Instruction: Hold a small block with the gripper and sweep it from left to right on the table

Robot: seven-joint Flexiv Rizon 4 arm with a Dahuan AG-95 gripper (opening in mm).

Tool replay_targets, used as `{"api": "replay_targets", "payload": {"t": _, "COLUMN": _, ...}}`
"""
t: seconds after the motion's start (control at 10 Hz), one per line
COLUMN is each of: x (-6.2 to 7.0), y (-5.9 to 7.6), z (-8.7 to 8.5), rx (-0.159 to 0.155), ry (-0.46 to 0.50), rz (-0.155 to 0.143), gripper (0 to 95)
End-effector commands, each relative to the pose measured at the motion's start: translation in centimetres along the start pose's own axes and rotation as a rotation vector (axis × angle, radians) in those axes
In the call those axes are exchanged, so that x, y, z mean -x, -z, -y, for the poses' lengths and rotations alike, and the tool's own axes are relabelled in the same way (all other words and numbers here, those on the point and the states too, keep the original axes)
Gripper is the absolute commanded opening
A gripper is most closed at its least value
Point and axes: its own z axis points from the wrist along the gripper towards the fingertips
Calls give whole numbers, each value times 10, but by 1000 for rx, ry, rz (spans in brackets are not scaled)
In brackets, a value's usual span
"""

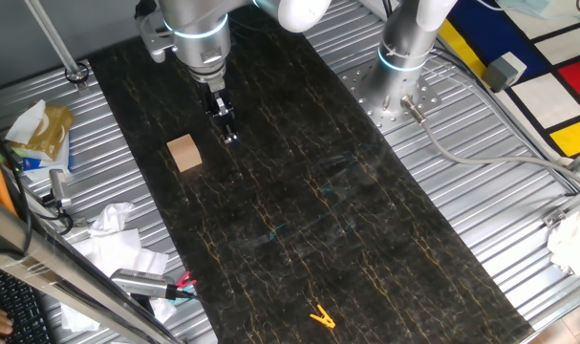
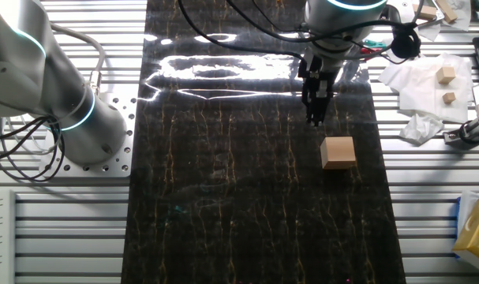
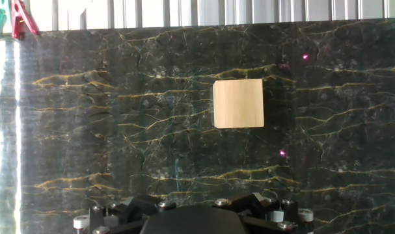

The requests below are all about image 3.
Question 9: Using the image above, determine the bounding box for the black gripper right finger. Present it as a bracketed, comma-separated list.
[212, 192, 315, 234]

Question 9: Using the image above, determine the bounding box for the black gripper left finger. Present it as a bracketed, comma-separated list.
[72, 194, 178, 234]

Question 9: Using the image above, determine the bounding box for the small wooden cube block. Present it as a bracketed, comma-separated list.
[212, 79, 265, 129]

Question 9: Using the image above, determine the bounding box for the black gold-veined marble mat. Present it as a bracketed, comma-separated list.
[0, 18, 395, 234]

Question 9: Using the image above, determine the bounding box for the red clothespin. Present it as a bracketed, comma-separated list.
[10, 0, 41, 41]

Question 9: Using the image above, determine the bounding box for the teal clothespin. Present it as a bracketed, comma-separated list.
[0, 0, 8, 35]

